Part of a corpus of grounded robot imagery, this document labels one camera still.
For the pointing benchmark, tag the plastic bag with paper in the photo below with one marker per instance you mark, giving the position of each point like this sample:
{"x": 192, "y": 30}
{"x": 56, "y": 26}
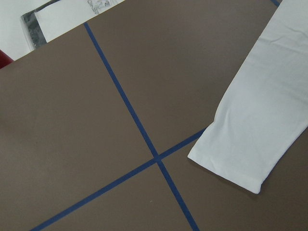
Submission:
{"x": 56, "y": 17}

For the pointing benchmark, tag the red cylinder object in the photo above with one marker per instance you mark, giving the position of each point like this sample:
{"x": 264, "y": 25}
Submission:
{"x": 4, "y": 59}

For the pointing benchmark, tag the white long-sleeve printed shirt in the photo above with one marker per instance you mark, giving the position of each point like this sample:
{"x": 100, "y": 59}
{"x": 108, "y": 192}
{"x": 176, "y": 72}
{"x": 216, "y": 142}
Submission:
{"x": 265, "y": 108}

